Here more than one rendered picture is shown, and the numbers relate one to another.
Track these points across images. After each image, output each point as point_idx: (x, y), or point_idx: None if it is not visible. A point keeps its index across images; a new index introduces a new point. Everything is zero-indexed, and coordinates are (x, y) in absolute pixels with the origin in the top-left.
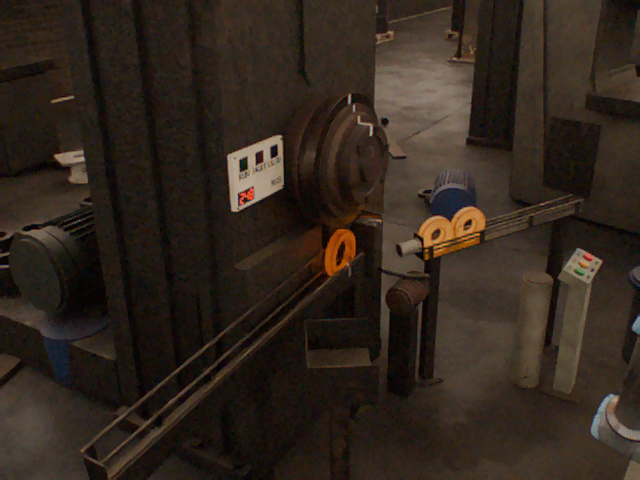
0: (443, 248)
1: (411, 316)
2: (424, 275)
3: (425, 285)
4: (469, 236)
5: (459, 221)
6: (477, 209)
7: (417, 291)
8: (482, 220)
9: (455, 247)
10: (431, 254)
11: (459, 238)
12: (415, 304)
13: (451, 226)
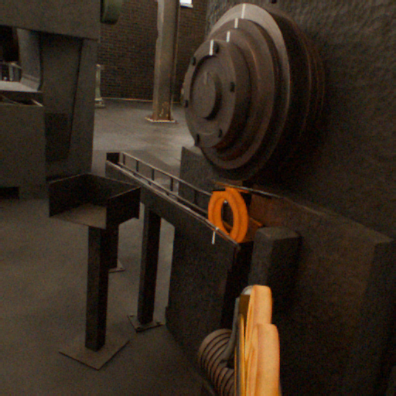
0: (245, 358)
1: (204, 381)
2: (223, 353)
3: (230, 384)
4: (247, 393)
5: (253, 333)
6: (259, 347)
7: (213, 358)
8: (254, 390)
9: (245, 383)
10: (235, 336)
11: (237, 360)
12: (201, 363)
13: (252, 328)
